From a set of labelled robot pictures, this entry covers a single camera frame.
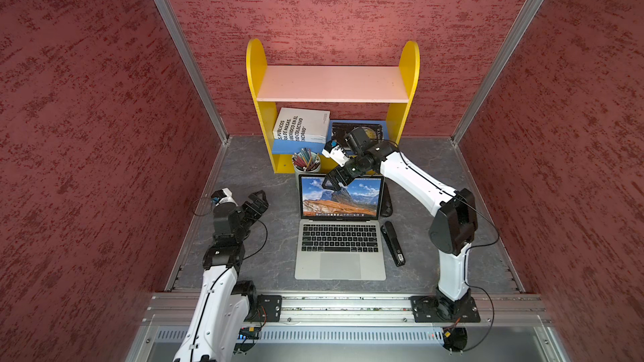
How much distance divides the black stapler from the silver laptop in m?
0.02

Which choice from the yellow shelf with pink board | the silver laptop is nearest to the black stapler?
the silver laptop

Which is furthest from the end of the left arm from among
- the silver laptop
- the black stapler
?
the black stapler

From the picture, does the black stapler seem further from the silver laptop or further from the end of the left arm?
the end of the left arm

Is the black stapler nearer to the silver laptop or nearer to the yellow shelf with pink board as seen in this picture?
the silver laptop

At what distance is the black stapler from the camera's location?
Answer: 83 cm

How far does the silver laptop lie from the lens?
826mm
